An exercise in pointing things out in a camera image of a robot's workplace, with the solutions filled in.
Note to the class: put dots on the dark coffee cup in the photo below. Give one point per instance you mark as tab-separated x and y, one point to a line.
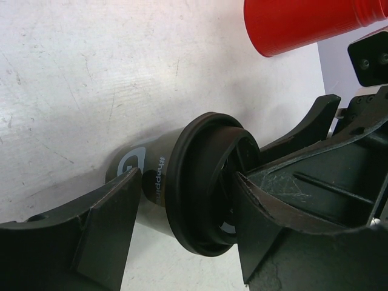
152	157

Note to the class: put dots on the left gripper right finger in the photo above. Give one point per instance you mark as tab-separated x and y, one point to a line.
283	248

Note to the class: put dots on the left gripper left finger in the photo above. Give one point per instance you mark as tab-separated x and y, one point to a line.
81	245

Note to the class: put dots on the black cup lid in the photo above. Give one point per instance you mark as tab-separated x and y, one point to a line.
198	199

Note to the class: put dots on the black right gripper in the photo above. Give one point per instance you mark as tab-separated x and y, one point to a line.
342	180

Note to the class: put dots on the red cylindrical cup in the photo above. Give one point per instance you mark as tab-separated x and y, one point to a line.
275	27

